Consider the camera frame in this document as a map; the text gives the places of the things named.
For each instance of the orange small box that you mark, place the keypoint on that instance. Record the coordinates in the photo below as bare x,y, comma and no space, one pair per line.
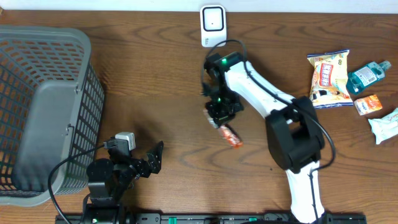
368,104

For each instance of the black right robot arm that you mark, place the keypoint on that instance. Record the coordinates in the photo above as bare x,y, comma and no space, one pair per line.
294,135

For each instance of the yellow wet wipes bag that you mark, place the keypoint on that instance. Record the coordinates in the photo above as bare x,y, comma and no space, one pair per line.
328,87

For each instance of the red brown snack bar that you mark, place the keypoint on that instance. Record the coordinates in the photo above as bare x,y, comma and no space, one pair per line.
225,131

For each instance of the blue mouthwash bottle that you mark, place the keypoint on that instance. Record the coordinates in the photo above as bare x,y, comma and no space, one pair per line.
366,76

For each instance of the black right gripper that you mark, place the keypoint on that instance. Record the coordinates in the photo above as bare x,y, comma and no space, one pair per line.
219,117

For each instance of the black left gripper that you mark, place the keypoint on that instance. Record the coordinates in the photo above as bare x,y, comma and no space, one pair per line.
153,164

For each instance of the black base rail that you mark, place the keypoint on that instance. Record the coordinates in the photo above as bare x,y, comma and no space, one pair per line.
155,218

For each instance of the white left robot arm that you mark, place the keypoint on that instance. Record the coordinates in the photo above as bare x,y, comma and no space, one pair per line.
108,179

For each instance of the grey plastic basket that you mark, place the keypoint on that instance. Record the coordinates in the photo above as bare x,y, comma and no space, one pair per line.
51,107

